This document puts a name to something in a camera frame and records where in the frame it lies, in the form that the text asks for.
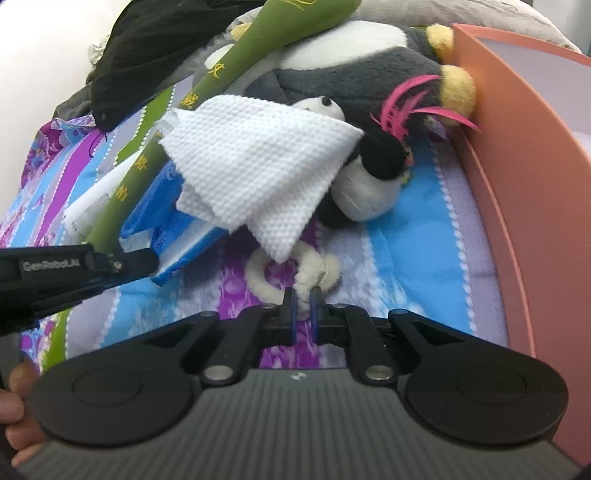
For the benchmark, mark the blue wipes packet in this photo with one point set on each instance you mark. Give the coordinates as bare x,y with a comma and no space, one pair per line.
180,240

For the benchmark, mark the black jacket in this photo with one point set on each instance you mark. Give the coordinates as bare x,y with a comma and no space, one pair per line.
152,55

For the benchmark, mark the person's left hand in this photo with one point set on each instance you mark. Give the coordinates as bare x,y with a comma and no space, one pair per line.
16,410

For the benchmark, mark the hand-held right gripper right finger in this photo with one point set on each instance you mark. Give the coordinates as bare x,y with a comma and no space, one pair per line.
316,318

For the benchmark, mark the light grey duvet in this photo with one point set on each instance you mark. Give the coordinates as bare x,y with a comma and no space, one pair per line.
461,11

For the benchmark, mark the floral striped bed sheet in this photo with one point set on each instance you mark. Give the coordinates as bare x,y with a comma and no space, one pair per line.
406,258

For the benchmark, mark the pink feather toy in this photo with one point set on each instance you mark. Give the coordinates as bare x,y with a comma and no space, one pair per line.
399,108

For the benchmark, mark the small black white plush toy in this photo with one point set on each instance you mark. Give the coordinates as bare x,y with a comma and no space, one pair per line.
369,189

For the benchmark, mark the white tissue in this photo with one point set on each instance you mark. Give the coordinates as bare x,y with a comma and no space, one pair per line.
254,161

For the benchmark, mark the orange cardboard box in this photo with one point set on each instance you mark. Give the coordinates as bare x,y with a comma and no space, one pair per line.
531,230

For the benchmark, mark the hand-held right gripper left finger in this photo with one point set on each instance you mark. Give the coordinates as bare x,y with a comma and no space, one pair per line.
291,318

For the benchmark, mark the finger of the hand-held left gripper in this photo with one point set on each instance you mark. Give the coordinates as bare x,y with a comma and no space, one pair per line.
134,265

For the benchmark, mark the white tube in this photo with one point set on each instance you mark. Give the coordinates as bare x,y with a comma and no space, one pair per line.
92,203

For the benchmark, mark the grey penguin plush toy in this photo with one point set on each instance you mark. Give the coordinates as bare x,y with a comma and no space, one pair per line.
351,78

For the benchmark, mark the green plush stick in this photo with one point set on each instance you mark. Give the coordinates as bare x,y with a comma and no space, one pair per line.
240,50

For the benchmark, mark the dark grey blanket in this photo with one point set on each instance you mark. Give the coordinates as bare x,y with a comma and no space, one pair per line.
74,104

